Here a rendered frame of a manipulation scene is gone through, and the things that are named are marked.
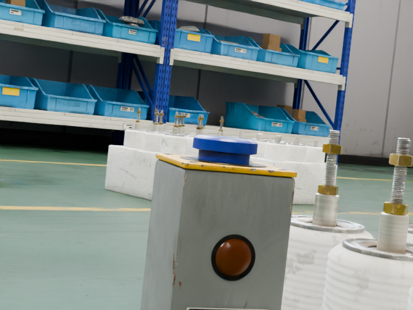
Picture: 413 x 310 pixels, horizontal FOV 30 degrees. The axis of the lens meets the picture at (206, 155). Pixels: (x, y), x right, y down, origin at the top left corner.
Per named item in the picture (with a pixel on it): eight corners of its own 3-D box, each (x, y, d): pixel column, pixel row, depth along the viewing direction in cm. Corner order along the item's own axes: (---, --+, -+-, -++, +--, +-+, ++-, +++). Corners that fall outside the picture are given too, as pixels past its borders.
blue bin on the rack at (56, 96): (15, 106, 540) (18, 76, 539) (64, 111, 563) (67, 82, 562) (45, 111, 500) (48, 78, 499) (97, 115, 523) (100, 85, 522)
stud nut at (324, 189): (342, 195, 71) (342, 186, 71) (329, 195, 70) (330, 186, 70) (326, 192, 73) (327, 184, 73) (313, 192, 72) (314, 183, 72)
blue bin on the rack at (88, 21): (24, 30, 538) (27, 0, 537) (75, 38, 560) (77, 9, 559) (53, 27, 497) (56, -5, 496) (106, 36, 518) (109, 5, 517)
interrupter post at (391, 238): (412, 258, 60) (417, 216, 60) (391, 258, 59) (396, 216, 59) (389, 251, 62) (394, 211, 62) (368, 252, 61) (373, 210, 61)
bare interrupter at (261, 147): (266, 183, 335) (271, 135, 334) (244, 181, 334) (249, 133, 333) (263, 181, 344) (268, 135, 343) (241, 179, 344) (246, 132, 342)
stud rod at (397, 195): (402, 235, 60) (413, 139, 60) (393, 235, 60) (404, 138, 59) (392, 232, 61) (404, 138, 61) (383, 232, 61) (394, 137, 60)
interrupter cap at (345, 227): (381, 236, 71) (382, 228, 71) (325, 237, 66) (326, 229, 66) (321, 221, 77) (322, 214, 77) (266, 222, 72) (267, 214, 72)
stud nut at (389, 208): (412, 216, 60) (413, 205, 60) (397, 215, 59) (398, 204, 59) (393, 211, 62) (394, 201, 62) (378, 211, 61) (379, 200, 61)
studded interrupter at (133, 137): (147, 176, 307) (153, 109, 305) (123, 175, 304) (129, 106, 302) (141, 174, 316) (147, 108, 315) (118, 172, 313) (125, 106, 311)
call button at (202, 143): (264, 175, 46) (268, 141, 46) (201, 170, 45) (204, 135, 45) (241, 169, 50) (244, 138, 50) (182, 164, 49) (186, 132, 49)
